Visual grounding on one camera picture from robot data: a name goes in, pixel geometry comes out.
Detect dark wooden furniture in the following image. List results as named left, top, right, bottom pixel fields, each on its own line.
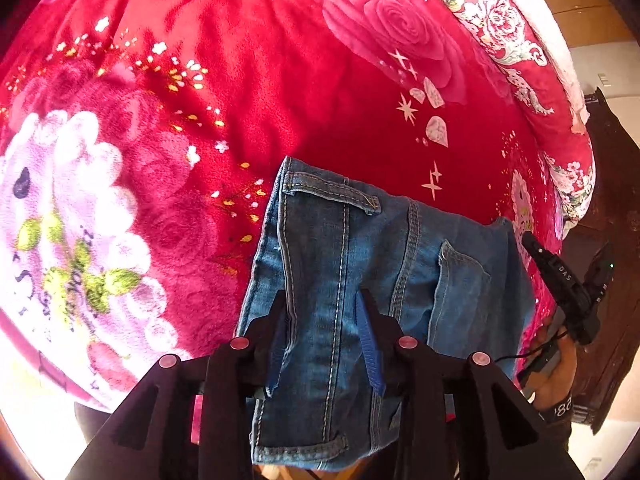
left=564, top=87, right=640, bottom=434

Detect red floral blanket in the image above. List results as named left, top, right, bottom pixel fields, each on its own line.
left=0, top=0, right=597, bottom=413

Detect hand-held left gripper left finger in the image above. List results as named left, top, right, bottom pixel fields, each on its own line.
left=65, top=289, right=289, bottom=480

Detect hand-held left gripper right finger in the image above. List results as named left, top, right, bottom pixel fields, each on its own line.
left=355, top=288, right=586, bottom=480

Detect light wooden panel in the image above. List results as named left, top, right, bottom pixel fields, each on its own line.
left=515, top=0, right=637, bottom=50

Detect black wristband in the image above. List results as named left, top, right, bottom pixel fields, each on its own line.
left=539, top=391, right=574, bottom=424

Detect person's right hand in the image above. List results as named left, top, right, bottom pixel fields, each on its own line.
left=520, top=310, right=578, bottom=411

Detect blue denim pants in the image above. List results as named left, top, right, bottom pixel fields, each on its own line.
left=235, top=156, right=538, bottom=472

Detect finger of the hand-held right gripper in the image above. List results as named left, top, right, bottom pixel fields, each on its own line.
left=521, top=231, right=555, bottom=277

